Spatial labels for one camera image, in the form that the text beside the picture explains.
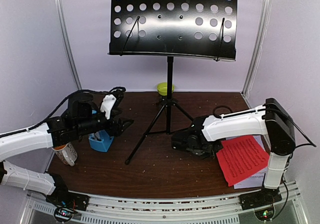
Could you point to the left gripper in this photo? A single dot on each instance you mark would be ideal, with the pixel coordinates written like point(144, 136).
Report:
point(117, 129)

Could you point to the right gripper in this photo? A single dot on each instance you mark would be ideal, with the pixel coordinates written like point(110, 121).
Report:
point(218, 146)

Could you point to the red sheet music paper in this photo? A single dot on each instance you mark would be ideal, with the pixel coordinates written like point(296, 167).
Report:
point(240, 158)

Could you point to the black music stand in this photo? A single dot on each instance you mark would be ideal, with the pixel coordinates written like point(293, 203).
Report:
point(187, 28)

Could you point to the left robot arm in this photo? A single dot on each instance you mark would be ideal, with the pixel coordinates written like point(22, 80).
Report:
point(87, 112)

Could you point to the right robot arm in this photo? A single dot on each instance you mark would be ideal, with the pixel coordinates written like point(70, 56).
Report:
point(270, 121)

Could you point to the blue metronome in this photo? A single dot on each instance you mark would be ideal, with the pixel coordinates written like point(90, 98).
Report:
point(100, 141)

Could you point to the green plastic bowl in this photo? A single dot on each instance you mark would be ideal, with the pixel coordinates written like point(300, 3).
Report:
point(162, 89)

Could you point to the white sheet music paper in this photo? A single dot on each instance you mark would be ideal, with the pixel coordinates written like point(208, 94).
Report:
point(255, 180)

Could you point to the white patterned mug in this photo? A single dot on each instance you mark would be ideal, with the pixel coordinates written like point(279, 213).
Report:
point(66, 153)

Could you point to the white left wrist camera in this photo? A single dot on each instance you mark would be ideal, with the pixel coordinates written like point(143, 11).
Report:
point(107, 104)

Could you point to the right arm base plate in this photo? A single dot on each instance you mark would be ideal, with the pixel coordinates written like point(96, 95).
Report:
point(262, 203)

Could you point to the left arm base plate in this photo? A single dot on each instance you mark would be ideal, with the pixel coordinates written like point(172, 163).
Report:
point(67, 204)

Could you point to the left aluminium corner post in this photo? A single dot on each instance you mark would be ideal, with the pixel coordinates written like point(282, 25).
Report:
point(67, 44)

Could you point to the aluminium corner post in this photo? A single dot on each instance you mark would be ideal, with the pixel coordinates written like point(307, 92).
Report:
point(257, 51)
point(67, 44)

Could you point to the right aluminium corner post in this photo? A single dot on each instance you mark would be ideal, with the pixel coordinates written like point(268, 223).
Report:
point(257, 51)

